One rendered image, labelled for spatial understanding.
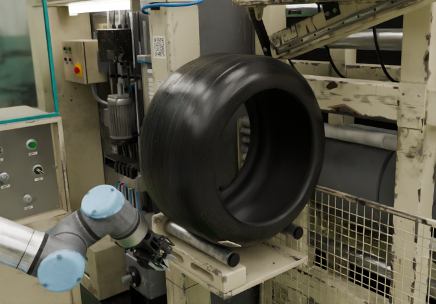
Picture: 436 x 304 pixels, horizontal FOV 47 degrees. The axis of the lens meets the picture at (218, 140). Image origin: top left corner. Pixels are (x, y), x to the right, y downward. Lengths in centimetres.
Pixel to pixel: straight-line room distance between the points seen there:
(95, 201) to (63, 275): 20
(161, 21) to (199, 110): 47
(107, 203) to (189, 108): 36
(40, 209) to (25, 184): 12
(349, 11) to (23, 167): 125
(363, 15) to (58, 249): 109
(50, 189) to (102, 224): 83
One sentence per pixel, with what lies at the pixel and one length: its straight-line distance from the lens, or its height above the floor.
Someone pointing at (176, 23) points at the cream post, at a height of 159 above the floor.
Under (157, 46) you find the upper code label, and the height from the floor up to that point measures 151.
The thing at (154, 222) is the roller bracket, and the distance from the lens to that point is 176.
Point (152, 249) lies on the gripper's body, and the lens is 133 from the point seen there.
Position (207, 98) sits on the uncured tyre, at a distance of 137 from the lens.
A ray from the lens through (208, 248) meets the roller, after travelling 160.
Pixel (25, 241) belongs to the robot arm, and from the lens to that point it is 111.
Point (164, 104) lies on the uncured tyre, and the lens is 147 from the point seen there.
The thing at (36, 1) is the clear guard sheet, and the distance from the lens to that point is 192.
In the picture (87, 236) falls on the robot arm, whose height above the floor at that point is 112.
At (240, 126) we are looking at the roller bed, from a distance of 209.
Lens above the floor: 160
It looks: 14 degrees down
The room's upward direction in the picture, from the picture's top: 2 degrees counter-clockwise
